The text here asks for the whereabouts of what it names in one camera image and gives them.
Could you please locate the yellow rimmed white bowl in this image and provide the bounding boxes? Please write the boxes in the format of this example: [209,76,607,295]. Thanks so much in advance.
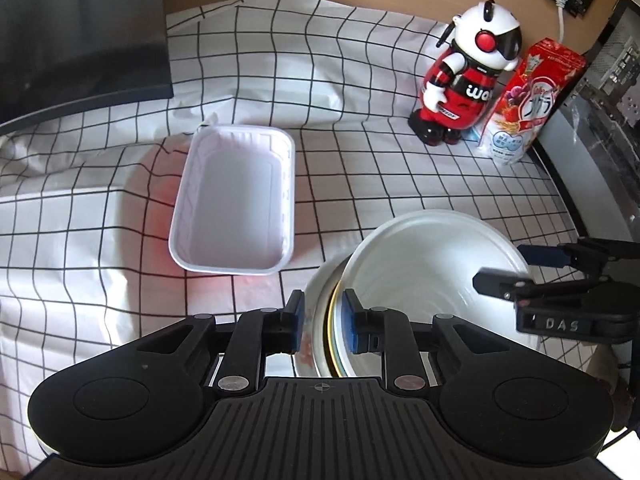
[324,284,348,377]

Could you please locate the white floral ceramic bowl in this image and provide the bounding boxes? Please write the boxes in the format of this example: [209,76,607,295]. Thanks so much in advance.
[292,249,352,377]

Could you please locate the white paper noodle bowl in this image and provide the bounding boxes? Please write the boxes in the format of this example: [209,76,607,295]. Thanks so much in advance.
[334,210,538,377]

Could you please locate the white and red rectangular tray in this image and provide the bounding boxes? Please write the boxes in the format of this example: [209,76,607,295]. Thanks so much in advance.
[168,125,296,275]

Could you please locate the stainless steel bowl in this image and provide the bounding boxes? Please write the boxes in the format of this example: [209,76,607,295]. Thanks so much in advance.
[312,278,346,378]

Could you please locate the white microwave oven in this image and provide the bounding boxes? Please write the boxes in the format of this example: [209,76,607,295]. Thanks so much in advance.
[535,0,639,242]

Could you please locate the white black grid tablecloth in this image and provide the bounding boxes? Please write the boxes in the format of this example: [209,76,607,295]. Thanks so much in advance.
[1,0,576,474]

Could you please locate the red cereal bag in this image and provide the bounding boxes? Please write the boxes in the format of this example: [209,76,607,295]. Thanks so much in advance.
[477,38,586,166]

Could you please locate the red panda robot figurine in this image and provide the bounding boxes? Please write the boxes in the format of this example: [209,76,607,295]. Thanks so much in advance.
[408,0,523,146]

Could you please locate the black monitor screen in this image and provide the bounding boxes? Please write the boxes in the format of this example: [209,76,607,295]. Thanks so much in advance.
[1,0,174,133]

